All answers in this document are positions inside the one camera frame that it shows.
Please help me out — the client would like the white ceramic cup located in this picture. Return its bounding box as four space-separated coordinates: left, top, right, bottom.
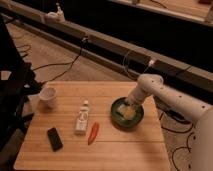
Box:
39 87 57 108

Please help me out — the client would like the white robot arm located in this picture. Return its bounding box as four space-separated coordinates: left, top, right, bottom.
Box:
126 74 213 171

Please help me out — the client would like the black cable on carpet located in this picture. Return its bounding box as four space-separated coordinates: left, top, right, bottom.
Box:
16 38 89 84

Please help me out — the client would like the white object on rail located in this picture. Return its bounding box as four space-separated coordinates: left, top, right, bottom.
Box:
46 3 65 22

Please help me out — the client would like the black chair frame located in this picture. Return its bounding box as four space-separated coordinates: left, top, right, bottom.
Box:
0 14 42 171

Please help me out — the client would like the black phone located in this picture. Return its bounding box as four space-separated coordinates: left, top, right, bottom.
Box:
47 128 63 151

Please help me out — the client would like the white glue bottle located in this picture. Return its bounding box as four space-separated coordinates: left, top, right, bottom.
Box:
75 100 89 135

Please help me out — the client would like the green bowl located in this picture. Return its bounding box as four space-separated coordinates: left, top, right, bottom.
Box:
111 97 144 128

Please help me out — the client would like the black cable right floor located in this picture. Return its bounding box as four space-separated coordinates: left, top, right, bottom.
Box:
158 109 201 171

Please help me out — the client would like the red chili pepper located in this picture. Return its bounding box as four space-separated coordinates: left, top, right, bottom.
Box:
88 122 99 145

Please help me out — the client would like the dark metal rail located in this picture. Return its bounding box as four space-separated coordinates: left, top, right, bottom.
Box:
0 0 213 103

